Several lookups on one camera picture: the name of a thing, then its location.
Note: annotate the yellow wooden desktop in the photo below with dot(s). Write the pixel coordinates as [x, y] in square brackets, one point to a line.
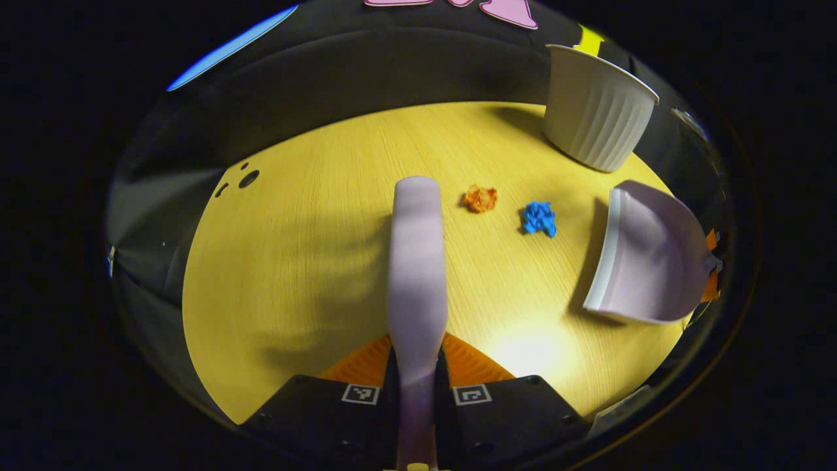
[314, 261]

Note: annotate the black backdrop cloth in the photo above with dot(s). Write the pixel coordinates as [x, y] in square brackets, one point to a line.
[392, 59]

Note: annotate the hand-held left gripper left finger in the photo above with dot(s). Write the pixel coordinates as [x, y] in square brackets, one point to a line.
[389, 425]

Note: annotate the blue paper trash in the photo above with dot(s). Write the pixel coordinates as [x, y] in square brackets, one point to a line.
[539, 218]

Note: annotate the lilac small broom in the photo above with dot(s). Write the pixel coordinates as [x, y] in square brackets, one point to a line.
[417, 261]

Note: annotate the lilac plastic dustpan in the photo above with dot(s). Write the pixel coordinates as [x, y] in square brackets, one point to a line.
[654, 261]

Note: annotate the orange paper trash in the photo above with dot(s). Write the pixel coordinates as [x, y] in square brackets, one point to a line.
[480, 199]

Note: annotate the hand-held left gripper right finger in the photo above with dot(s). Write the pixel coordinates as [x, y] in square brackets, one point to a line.
[444, 425]

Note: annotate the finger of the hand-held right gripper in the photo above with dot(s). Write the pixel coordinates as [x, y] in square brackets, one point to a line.
[712, 239]
[711, 289]

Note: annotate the white ribbed garbage bin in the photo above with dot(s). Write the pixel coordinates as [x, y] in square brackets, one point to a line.
[598, 111]

